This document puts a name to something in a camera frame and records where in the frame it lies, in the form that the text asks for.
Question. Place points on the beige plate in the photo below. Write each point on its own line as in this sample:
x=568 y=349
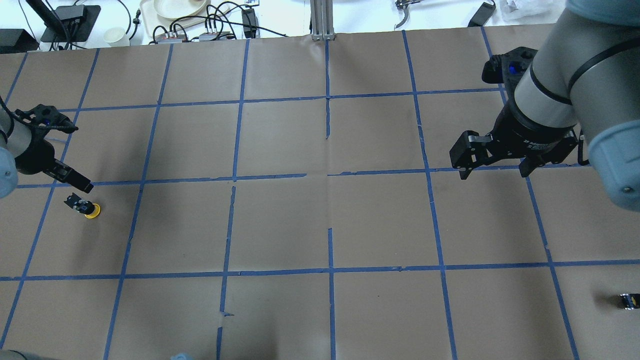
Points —
x=174 y=9

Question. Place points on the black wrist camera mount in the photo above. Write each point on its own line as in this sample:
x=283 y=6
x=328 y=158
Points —
x=509 y=68

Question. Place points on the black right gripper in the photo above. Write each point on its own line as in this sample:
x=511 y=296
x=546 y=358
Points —
x=532 y=135

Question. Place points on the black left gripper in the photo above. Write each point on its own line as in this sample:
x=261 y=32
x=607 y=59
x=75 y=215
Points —
x=35 y=156

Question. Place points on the white paper cup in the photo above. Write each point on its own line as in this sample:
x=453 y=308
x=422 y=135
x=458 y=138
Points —
x=116 y=37

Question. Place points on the black power adapter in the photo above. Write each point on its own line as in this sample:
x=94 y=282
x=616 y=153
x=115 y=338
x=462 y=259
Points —
x=483 y=14

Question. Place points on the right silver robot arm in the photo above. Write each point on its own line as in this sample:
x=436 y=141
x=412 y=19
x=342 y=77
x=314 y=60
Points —
x=580 y=88

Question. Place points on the aluminium frame post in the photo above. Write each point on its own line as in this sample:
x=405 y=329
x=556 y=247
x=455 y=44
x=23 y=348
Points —
x=322 y=20

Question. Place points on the yellow push button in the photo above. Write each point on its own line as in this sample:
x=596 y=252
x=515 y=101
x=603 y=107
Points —
x=90 y=210

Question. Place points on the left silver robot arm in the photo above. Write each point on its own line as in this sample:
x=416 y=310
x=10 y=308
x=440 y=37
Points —
x=39 y=117

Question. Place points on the black camera stand base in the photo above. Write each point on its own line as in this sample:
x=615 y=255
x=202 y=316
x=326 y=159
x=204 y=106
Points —
x=73 y=24

